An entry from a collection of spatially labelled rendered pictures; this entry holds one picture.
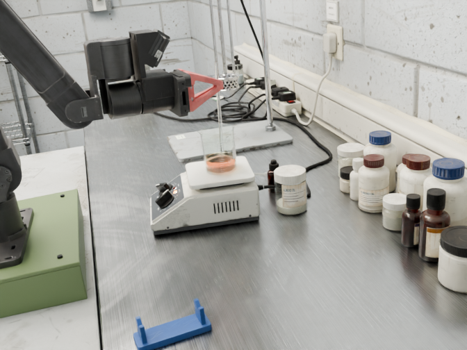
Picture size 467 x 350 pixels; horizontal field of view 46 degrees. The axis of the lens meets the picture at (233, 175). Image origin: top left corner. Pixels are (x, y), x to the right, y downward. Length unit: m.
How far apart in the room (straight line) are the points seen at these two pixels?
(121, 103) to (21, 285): 0.31
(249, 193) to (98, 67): 0.34
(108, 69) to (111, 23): 2.51
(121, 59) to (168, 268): 0.34
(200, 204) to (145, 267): 0.15
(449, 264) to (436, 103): 0.42
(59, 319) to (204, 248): 0.26
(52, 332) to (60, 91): 0.35
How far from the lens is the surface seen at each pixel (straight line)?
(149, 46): 0.91
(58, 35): 3.40
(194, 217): 1.00
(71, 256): 0.87
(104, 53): 0.89
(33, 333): 0.84
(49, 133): 3.52
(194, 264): 0.91
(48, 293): 0.87
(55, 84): 0.88
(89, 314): 0.84
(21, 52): 0.88
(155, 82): 0.91
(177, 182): 1.07
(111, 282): 0.90
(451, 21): 1.09
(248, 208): 1.00
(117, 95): 0.90
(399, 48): 1.23
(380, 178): 1.01
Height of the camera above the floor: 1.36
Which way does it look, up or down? 22 degrees down
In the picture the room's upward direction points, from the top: 5 degrees counter-clockwise
